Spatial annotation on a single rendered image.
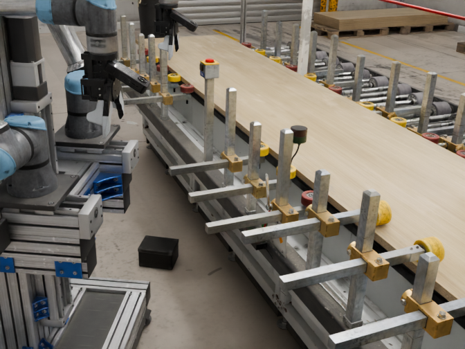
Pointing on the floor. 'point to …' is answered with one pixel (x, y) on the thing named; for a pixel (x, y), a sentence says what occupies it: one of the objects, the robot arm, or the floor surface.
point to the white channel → (304, 37)
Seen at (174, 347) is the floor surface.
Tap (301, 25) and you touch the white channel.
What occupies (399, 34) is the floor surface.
